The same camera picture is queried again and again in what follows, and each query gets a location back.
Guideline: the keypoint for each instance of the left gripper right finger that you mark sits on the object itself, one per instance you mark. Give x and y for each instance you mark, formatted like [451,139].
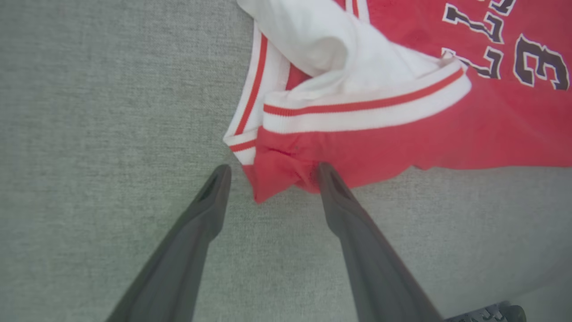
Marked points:
[371,259]

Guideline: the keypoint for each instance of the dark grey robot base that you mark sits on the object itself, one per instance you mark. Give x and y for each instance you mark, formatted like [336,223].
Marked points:
[491,314]

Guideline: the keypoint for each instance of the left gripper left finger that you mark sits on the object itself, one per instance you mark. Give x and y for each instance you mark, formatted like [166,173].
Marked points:
[178,259]

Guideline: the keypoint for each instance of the red and white jersey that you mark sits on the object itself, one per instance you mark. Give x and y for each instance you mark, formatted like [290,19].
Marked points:
[447,129]

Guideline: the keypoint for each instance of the grey fabric sofa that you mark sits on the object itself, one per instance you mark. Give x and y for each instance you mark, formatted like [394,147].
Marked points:
[111,112]

